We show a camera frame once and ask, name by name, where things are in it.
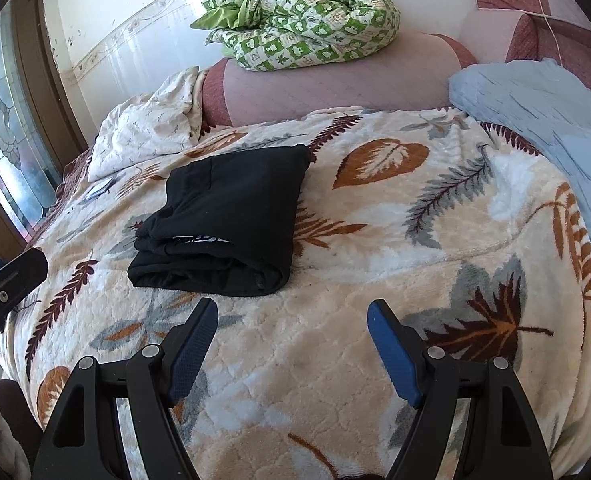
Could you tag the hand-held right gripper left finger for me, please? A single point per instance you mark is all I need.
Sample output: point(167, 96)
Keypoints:
point(195, 350)

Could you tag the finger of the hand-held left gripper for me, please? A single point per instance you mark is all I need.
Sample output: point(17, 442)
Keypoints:
point(25, 270)

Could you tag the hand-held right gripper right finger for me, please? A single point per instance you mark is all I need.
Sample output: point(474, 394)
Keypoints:
point(393, 355)

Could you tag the black pants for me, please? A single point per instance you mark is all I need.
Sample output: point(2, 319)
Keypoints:
point(225, 210)

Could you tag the leaf-print fleece blanket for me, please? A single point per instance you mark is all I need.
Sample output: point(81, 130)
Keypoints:
point(375, 270)

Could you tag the small flat grey phone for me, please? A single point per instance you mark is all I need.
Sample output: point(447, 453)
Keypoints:
point(98, 190)

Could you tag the stained glass window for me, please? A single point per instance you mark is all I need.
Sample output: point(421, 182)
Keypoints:
point(5, 135)

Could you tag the white floral quilt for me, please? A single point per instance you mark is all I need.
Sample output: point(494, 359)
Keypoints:
point(140, 130)

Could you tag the light blue cloth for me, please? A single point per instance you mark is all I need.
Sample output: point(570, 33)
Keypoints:
point(550, 120)

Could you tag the green patterned quilt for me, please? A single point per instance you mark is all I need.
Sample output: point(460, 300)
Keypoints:
point(300, 15)

